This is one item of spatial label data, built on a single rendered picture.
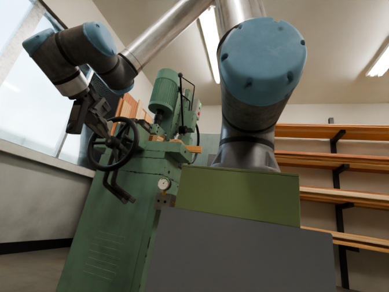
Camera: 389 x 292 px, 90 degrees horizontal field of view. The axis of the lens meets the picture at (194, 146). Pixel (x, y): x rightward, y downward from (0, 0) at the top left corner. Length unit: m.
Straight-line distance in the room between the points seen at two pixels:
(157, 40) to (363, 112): 3.80
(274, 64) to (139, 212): 0.89
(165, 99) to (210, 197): 1.05
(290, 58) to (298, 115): 3.54
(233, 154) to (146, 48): 0.47
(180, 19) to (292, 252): 0.75
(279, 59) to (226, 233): 0.31
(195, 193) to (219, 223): 0.08
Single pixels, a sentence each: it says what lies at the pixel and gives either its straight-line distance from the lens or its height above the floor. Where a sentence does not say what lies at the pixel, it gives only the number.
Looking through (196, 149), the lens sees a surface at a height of 0.92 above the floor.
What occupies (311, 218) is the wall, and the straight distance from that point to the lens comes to 3.43.
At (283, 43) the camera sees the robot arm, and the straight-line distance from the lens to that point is 0.40.
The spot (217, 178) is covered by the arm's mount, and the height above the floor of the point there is 0.62.
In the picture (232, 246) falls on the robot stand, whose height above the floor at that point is 0.50.
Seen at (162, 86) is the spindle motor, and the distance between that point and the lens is 1.43.
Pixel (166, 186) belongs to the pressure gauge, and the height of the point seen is 0.65.
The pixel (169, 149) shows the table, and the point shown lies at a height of 0.85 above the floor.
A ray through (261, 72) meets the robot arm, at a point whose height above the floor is 0.78.
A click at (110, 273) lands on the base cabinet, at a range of 1.13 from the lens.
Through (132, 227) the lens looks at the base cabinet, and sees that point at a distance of 1.07.
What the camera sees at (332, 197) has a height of 1.02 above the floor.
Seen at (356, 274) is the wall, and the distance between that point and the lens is 3.59.
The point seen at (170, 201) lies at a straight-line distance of 0.95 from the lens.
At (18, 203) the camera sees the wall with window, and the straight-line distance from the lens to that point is 2.32.
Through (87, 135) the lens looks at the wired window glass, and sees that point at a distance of 2.75.
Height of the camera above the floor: 0.54
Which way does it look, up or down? 20 degrees up
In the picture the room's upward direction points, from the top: 10 degrees clockwise
